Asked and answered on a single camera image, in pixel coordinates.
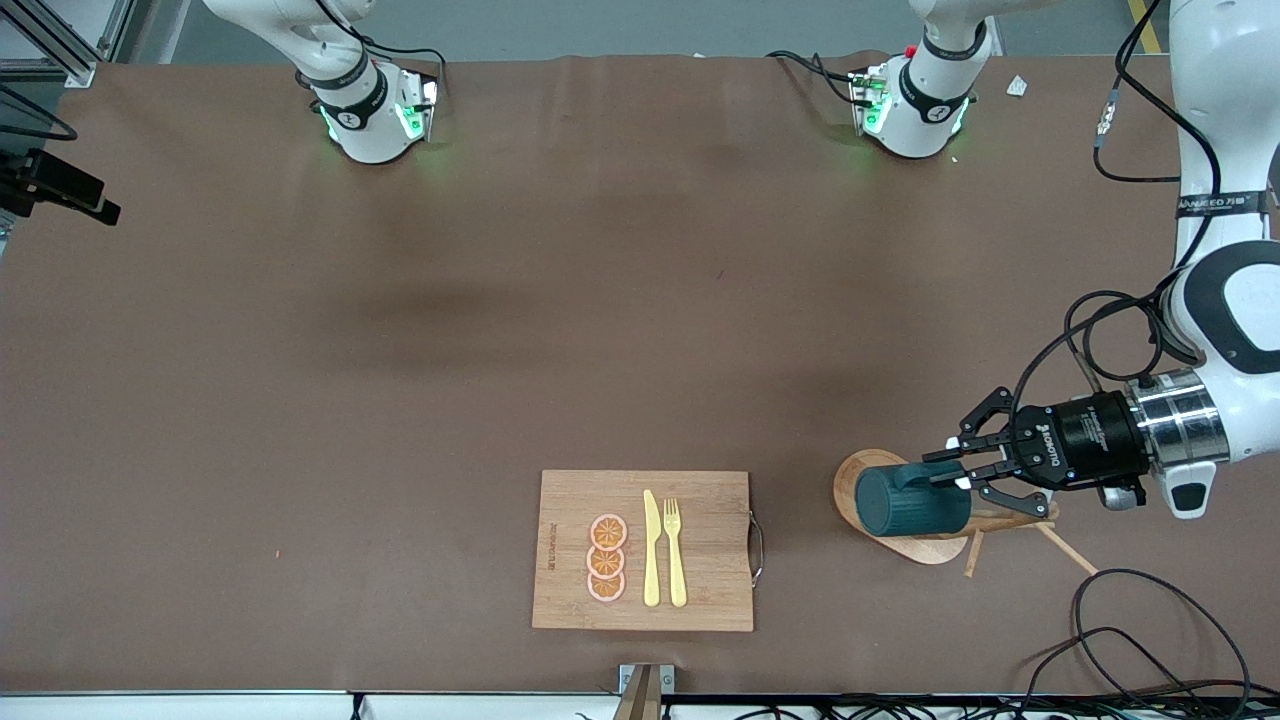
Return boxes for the dark green mug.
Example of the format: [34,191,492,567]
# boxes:
[853,460,974,538]

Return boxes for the wooden cup rack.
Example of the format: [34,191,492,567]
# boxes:
[833,448,1099,579]

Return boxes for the wooden cutting board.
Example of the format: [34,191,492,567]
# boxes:
[531,469,765,633]

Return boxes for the yellow plastic fork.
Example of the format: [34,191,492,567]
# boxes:
[663,498,689,608]

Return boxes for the yellow plastic knife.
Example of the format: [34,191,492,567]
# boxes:
[642,489,663,608]

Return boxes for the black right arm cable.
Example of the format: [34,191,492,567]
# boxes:
[0,85,79,141]

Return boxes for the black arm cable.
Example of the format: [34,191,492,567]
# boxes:
[0,85,79,141]
[1010,0,1226,421]

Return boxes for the aluminium frame profile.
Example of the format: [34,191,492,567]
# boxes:
[0,0,113,86]

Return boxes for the black looped cable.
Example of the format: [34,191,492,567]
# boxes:
[1072,567,1253,713]
[1018,626,1216,713]

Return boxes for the black table edge cables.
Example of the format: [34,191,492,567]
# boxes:
[700,692,1280,720]

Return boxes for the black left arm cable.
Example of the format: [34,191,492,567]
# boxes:
[1010,0,1226,421]

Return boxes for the black base cable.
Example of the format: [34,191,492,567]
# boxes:
[766,48,866,109]
[312,0,448,96]

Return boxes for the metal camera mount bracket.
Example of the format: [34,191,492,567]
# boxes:
[618,663,676,720]

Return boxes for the white table edge rail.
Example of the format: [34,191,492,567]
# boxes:
[0,692,1280,720]

